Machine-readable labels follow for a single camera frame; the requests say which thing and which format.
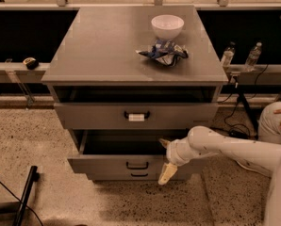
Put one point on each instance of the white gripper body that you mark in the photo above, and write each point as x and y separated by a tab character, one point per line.
173	154

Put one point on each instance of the grey drawer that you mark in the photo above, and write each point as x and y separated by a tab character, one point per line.
122	151
127	116
135	177

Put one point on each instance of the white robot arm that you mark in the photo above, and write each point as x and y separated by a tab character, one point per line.
202	142

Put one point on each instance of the grey drawer cabinet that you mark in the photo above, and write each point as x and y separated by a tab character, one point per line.
97	61

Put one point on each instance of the grey bottom drawer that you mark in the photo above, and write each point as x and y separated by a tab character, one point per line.
135	177

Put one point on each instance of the grey top drawer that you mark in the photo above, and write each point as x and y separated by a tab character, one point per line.
127	116

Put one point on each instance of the black power adapter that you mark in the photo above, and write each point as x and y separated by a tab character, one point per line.
237	134

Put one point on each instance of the crumpled blue chip bag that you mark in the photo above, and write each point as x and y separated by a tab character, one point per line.
165	52

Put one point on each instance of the person leg in jeans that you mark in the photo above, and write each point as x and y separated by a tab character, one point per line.
269	124

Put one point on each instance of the left clear water bottle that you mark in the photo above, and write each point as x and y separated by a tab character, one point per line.
228	54

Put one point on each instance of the clear water bottle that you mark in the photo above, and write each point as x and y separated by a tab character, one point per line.
253	57
228	54

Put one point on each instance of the white bowl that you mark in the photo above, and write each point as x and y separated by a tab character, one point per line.
167	27

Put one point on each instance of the right clear water bottle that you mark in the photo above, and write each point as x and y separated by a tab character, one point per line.
253	57

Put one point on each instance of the black stand leg left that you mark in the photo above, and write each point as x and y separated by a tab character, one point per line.
32	177

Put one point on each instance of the black tape measure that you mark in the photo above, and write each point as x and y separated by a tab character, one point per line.
31	63

